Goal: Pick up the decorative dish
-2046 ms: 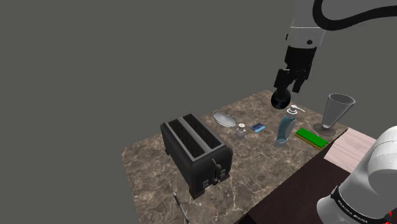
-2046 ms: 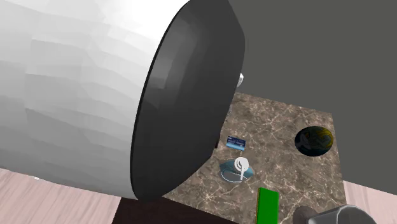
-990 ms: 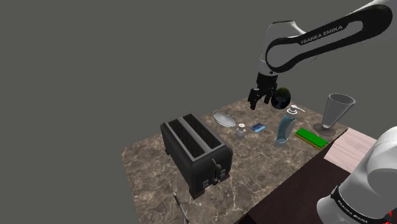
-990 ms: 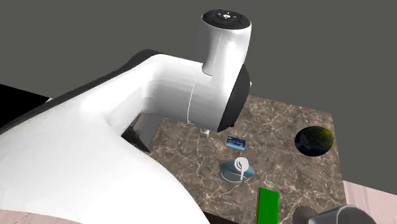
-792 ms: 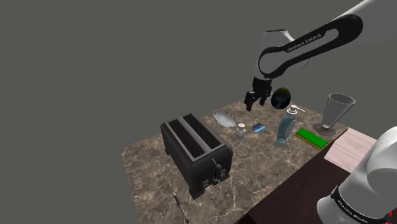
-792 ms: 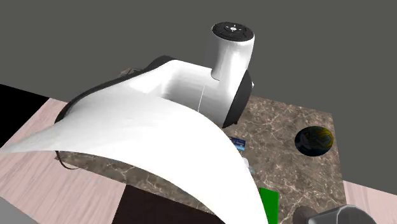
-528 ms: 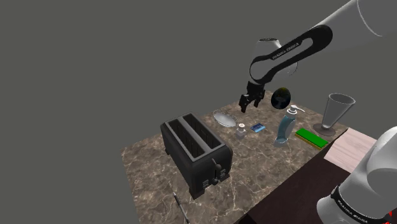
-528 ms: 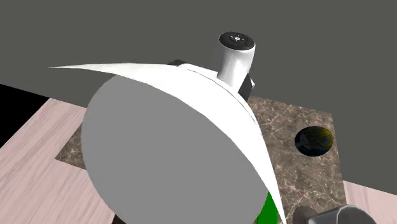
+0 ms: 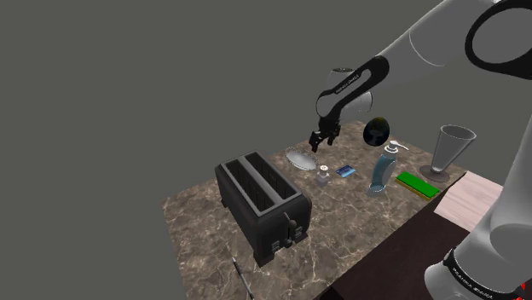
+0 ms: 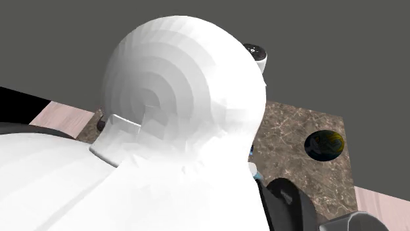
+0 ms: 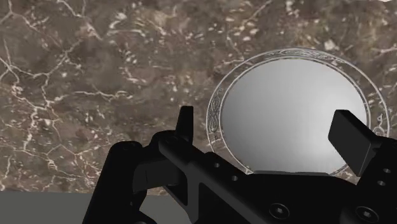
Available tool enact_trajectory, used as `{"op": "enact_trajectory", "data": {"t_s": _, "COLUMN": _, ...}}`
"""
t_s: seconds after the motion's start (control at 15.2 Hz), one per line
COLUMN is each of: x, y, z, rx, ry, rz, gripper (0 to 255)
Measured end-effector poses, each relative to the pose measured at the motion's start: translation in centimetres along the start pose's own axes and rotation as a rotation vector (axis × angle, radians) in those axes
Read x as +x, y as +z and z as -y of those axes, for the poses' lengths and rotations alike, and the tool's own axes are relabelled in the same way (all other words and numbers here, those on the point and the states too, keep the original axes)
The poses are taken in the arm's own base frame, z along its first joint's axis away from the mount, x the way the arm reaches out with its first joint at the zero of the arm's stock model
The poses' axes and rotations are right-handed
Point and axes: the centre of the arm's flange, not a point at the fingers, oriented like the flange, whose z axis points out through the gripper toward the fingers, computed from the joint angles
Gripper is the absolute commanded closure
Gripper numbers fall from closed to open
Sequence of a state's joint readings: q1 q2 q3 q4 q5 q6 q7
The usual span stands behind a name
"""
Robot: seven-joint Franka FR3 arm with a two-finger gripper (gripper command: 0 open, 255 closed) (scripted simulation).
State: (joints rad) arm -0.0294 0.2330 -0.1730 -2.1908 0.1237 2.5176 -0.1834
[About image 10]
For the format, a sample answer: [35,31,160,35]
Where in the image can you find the dark ball with colourful pattern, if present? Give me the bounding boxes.
[304,129,346,162]

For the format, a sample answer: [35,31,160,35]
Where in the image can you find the white and blue object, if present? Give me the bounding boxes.
[248,144,264,180]

